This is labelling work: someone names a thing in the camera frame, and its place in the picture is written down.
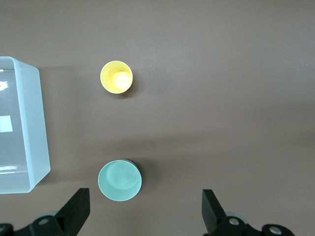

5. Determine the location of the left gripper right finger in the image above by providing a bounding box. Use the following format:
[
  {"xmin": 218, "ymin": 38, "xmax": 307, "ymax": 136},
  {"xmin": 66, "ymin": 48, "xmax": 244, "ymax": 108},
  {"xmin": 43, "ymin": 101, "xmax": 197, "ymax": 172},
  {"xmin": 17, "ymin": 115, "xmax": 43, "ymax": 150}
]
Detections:
[{"xmin": 202, "ymin": 188, "xmax": 295, "ymax": 236}]

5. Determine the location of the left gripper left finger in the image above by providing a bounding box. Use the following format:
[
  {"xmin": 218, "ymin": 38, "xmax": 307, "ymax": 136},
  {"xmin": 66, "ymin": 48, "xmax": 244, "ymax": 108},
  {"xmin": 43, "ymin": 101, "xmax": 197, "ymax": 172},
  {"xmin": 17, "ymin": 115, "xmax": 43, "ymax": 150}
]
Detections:
[{"xmin": 0, "ymin": 188, "xmax": 91, "ymax": 236}]

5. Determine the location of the mint green bowl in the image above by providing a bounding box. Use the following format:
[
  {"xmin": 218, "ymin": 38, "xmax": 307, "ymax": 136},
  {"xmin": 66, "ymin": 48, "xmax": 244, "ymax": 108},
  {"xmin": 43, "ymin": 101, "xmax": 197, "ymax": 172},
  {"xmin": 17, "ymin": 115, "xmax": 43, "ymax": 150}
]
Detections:
[{"xmin": 97, "ymin": 159, "xmax": 143, "ymax": 202}]

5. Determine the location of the yellow plastic cup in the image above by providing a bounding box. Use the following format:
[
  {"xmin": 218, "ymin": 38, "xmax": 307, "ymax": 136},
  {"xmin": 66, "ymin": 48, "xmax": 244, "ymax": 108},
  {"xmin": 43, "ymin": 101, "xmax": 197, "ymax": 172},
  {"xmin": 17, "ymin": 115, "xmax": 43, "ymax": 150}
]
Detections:
[{"xmin": 100, "ymin": 60, "xmax": 134, "ymax": 94}]

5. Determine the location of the translucent plastic bin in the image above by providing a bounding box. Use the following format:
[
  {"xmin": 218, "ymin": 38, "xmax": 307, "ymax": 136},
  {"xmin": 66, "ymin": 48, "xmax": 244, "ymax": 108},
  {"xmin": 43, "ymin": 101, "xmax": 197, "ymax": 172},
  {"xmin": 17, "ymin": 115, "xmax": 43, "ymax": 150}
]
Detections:
[{"xmin": 0, "ymin": 56, "xmax": 51, "ymax": 195}]

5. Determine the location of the white label sticker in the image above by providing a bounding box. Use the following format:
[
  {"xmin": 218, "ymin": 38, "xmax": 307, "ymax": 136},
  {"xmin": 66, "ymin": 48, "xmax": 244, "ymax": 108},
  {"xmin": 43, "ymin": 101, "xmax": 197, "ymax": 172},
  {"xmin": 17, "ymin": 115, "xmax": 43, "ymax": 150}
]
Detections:
[{"xmin": 0, "ymin": 115, "xmax": 13, "ymax": 133}]

